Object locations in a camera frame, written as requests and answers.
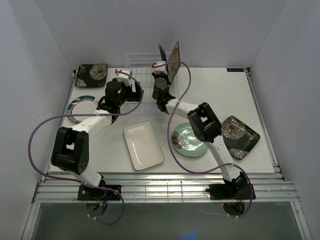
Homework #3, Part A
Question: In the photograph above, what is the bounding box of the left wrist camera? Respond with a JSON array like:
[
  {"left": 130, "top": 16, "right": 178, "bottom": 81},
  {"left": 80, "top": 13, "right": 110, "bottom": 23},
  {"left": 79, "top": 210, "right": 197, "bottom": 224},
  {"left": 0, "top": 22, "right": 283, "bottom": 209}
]
[{"left": 115, "top": 69, "right": 132, "bottom": 87}]

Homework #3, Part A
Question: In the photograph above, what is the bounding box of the white wire dish rack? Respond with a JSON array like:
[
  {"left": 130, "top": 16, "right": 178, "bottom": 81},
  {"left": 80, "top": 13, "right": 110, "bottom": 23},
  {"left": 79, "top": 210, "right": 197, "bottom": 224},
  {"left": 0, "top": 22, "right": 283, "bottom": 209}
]
[{"left": 121, "top": 53, "right": 180, "bottom": 114}]

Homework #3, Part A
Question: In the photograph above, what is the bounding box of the teal square plate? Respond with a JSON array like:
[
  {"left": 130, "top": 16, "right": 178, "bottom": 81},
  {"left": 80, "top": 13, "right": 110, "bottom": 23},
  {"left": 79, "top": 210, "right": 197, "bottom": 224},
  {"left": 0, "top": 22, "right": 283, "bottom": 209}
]
[{"left": 158, "top": 44, "right": 167, "bottom": 63}]

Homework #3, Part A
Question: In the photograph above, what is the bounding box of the cream square flower plate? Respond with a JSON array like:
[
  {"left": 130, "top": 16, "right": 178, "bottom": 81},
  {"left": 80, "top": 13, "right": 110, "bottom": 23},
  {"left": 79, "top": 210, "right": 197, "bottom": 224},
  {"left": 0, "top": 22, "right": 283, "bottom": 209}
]
[{"left": 166, "top": 42, "right": 181, "bottom": 85}]

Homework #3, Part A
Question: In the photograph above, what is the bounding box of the dark label sticker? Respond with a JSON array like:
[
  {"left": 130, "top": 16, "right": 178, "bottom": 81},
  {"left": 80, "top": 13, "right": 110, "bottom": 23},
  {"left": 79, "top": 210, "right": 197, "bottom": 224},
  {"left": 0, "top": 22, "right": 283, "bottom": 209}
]
[{"left": 226, "top": 67, "right": 245, "bottom": 73}]

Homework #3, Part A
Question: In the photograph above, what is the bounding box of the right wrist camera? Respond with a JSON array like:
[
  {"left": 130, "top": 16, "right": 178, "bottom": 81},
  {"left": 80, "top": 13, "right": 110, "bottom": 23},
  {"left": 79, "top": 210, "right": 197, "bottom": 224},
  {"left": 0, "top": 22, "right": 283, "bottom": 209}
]
[{"left": 151, "top": 60, "right": 168, "bottom": 76}]

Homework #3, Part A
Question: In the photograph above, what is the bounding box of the white rectangular plate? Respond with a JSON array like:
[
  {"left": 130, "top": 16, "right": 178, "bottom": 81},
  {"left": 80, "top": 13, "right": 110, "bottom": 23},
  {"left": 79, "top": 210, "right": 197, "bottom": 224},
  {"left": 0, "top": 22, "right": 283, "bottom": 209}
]
[{"left": 123, "top": 120, "right": 165, "bottom": 171}]

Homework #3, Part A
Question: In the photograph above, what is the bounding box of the black floral plate back left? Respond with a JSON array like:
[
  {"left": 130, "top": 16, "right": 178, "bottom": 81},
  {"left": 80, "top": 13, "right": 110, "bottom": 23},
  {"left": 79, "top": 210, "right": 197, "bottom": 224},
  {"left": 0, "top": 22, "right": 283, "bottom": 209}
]
[{"left": 74, "top": 63, "right": 108, "bottom": 88}]

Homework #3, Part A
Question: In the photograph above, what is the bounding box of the black floral plate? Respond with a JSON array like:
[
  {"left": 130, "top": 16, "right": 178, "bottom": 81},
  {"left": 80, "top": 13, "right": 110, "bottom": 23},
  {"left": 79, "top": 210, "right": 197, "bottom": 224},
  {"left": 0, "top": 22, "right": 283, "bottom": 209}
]
[
  {"left": 221, "top": 115, "right": 261, "bottom": 160},
  {"left": 74, "top": 63, "right": 108, "bottom": 88}
]

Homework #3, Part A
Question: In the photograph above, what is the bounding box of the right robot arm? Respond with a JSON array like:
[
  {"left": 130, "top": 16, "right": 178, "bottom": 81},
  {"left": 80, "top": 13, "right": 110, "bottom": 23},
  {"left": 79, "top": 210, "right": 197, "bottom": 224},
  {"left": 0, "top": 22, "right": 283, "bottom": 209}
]
[{"left": 152, "top": 73, "right": 256, "bottom": 200}]

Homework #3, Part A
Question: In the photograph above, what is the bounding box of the round white green-rimmed plate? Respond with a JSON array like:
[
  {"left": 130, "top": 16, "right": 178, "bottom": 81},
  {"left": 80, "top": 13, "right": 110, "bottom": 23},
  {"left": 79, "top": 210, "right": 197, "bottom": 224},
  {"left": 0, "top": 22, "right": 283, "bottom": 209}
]
[{"left": 66, "top": 95, "right": 98, "bottom": 124}]

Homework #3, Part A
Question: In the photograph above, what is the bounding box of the black floral plate right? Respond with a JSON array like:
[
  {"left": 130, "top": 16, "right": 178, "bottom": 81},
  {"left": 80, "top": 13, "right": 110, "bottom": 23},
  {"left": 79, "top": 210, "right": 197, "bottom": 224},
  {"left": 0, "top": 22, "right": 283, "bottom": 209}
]
[{"left": 221, "top": 115, "right": 261, "bottom": 160}]

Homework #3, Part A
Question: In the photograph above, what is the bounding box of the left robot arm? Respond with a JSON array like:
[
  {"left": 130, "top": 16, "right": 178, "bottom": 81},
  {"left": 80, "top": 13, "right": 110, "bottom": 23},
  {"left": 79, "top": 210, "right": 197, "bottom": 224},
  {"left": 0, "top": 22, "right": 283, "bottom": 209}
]
[{"left": 51, "top": 78, "right": 143, "bottom": 200}]

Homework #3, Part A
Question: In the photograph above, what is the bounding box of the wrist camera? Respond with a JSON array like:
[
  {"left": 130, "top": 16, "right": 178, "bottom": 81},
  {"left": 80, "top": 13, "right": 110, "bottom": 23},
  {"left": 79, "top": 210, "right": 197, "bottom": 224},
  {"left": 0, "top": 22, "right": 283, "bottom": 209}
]
[
  {"left": 151, "top": 60, "right": 168, "bottom": 76},
  {"left": 115, "top": 69, "right": 132, "bottom": 87}
]

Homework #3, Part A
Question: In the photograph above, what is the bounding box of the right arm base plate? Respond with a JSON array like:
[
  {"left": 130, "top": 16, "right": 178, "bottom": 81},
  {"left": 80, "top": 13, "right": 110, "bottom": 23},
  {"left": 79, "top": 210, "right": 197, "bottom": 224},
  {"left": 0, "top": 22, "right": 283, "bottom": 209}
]
[{"left": 205, "top": 184, "right": 256, "bottom": 200}]

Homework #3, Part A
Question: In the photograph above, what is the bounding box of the mint green round flower plate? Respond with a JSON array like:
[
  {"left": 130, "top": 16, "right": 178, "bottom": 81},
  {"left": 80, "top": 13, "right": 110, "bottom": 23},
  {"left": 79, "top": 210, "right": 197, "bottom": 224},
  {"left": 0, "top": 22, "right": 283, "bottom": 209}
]
[{"left": 170, "top": 122, "right": 208, "bottom": 158}]

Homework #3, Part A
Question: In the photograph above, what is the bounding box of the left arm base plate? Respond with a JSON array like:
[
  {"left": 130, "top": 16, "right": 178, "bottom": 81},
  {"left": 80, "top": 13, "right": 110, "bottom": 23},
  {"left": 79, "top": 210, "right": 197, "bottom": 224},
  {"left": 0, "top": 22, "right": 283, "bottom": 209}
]
[{"left": 77, "top": 185, "right": 121, "bottom": 201}]

